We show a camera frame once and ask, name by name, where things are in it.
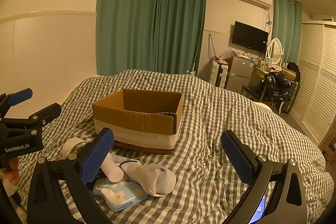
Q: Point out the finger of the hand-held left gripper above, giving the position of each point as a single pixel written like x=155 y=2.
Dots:
x=47 y=112
x=21 y=95

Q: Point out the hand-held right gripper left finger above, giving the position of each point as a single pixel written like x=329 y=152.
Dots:
x=96 y=154

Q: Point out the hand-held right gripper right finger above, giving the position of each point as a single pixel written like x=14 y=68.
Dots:
x=237 y=155

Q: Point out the light blue tissue packet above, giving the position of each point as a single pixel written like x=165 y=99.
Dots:
x=123 y=195

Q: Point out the cardboard box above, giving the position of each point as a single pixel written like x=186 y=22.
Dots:
x=136 y=121

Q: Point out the white grey sock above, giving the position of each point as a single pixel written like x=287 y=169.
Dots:
x=157 y=176

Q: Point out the person's left hand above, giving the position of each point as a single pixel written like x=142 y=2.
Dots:
x=11 y=172

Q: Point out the white plastic bottle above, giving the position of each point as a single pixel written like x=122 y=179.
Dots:
x=114 y=171

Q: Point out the green checked blanket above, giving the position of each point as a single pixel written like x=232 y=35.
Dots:
x=210 y=121

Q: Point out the smartphone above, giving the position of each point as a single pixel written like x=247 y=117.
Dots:
x=258 y=209

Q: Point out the dark chair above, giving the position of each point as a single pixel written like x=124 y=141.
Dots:
x=249 y=90

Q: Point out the silver small fridge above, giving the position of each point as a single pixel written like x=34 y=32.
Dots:
x=239 y=71

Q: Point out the white suitcase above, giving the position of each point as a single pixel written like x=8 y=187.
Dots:
x=218 y=73

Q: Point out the wooden stool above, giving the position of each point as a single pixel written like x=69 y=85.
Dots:
x=329 y=150

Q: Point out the clear plastic bag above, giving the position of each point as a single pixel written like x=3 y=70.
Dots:
x=228 y=53

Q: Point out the black bag on table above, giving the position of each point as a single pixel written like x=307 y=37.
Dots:
x=293 y=67

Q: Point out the white oval mirror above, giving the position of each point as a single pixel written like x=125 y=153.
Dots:
x=275 y=50

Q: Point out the white slatted wardrobe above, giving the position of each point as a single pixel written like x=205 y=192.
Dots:
x=315 y=69

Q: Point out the narrow green curtain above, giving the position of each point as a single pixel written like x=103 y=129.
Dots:
x=286 y=29

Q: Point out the wide green curtain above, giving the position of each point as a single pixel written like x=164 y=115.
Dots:
x=147 y=16

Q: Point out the black wall television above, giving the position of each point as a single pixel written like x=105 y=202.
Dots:
x=249 y=36

